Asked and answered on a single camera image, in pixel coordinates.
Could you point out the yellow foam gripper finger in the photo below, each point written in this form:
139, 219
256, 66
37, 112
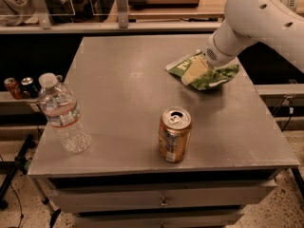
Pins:
196, 70

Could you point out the green jalapeno chip bag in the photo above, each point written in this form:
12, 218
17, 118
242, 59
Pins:
215, 76

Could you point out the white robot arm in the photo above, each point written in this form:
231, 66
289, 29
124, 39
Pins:
267, 36

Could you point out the gold soda can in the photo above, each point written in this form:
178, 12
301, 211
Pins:
174, 133

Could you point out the grey drawer cabinet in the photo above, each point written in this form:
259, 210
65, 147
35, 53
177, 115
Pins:
234, 154

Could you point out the clear plastic water bottle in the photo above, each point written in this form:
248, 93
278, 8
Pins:
59, 105

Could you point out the blue soda can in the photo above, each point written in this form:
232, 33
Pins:
29, 85

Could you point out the red soda can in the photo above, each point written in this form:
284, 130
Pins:
13, 88

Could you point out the grey cloth bundle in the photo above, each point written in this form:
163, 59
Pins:
16, 12

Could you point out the black tripod stand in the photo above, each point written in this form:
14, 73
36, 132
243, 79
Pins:
10, 168

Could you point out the middle metal bracket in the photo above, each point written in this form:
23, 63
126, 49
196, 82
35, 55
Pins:
122, 13

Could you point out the metal bracket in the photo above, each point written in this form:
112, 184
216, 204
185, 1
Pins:
122, 13
41, 9

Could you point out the upper drawer handle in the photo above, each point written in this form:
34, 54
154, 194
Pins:
163, 203

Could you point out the left metal bracket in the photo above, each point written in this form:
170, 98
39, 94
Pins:
41, 9

